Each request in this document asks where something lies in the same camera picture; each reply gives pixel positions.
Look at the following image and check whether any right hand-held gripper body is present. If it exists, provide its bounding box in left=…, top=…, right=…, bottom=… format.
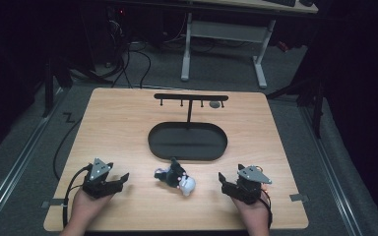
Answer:
left=221, top=164, right=273, bottom=207

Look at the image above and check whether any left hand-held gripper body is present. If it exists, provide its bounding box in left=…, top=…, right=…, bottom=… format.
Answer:
left=82, top=157, right=124, bottom=199

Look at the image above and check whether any dark plush toy keychain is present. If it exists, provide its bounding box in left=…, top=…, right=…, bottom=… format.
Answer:
left=154, top=156, right=197, bottom=198

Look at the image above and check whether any black key rack with tray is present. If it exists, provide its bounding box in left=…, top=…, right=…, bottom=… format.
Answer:
left=147, top=92, right=229, bottom=162

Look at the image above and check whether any person's left hand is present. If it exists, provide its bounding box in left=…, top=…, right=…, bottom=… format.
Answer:
left=69, top=188, right=113, bottom=224

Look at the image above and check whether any person's right hand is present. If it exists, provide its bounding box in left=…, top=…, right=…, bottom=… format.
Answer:
left=230, top=193, right=272, bottom=228

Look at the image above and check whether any black metal stand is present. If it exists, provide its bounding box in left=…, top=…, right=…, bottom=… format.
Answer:
left=41, top=57, right=74, bottom=118
left=265, top=77, right=327, bottom=139

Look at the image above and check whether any small red object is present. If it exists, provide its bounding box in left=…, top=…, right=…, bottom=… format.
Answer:
left=276, top=40, right=290, bottom=53

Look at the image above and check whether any dark computer tower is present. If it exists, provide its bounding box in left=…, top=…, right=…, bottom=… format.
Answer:
left=88, top=5, right=130, bottom=68

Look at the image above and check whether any white-framed desk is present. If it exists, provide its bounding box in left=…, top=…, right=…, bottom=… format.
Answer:
left=180, top=0, right=319, bottom=89

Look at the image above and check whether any black keyboard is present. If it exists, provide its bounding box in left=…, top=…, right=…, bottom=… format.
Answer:
left=265, top=0, right=297, bottom=8

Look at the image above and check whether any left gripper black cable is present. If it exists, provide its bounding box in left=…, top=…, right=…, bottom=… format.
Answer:
left=62, top=163, right=93, bottom=229

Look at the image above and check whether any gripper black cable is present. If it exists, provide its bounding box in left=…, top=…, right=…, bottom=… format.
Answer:
left=260, top=186, right=274, bottom=229
left=62, top=163, right=93, bottom=229

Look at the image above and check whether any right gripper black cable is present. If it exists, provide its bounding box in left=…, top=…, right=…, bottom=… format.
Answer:
left=260, top=186, right=274, bottom=229

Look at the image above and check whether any long black floor cable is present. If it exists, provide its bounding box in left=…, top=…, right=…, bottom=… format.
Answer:
left=52, top=117, right=84, bottom=182

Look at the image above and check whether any metal floor rail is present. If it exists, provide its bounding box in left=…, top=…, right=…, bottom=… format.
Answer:
left=0, top=87, right=65, bottom=230
left=298, top=105, right=364, bottom=236

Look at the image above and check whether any black floor cable bundle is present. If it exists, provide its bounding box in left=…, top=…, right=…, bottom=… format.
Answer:
left=110, top=41, right=153, bottom=89

